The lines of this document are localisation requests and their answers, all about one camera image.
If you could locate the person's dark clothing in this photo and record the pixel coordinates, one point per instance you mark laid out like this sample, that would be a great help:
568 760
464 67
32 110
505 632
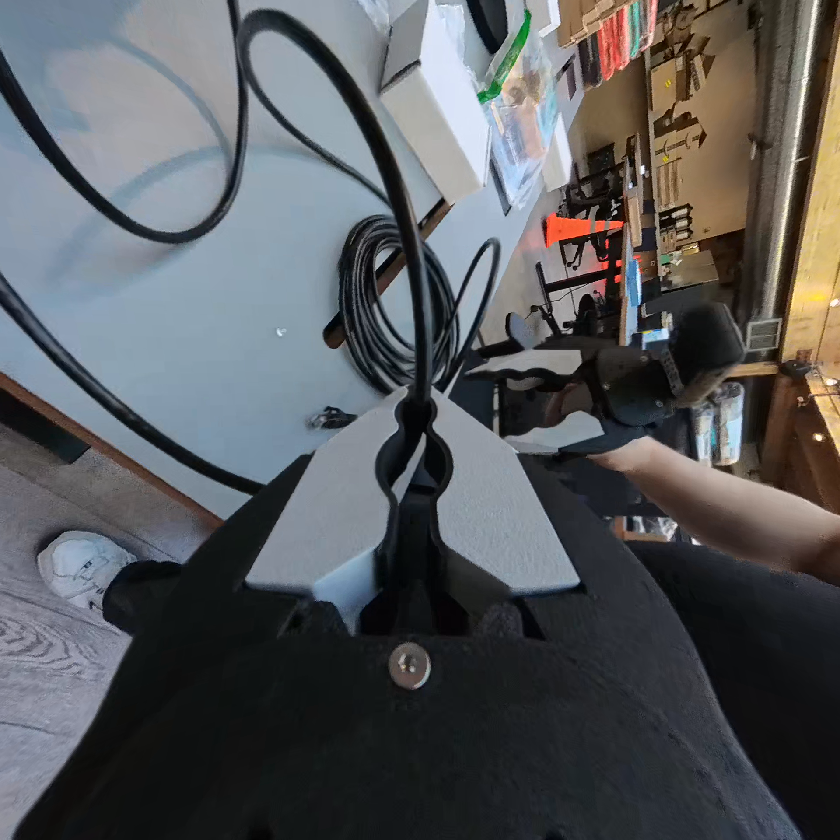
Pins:
754 656

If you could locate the stack of brown boxes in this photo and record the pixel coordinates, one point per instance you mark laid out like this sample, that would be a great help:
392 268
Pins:
577 19

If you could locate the packaged yellow multimeter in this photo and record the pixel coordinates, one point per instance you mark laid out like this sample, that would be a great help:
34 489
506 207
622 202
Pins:
525 118

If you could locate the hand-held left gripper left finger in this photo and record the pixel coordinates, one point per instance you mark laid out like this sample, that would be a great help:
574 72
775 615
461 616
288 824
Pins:
315 525

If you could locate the blue box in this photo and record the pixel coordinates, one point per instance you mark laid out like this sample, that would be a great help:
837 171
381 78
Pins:
633 279

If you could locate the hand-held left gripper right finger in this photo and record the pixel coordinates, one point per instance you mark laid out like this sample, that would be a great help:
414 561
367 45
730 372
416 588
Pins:
512 525

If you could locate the person's right forearm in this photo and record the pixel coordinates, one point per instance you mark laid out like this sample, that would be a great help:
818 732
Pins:
722 499

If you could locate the person's right hand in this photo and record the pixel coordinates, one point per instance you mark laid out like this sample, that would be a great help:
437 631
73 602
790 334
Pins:
568 407

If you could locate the stack of orange teal bags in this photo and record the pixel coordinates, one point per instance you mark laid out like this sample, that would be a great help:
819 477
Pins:
613 33

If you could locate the metal air duct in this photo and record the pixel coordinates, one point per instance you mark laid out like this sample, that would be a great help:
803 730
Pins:
787 131

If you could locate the stack of dark rolled mats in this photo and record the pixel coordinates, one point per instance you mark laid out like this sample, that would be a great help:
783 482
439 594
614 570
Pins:
722 426

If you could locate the orange traffic cone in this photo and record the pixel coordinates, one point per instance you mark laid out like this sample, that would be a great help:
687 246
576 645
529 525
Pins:
571 229

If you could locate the white vent grille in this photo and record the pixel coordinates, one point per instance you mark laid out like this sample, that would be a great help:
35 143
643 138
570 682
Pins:
764 334

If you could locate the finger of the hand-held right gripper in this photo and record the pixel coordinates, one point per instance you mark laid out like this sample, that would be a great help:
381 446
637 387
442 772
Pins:
564 434
544 364

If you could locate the white shoe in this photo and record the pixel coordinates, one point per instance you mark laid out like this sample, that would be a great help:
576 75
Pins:
79 564

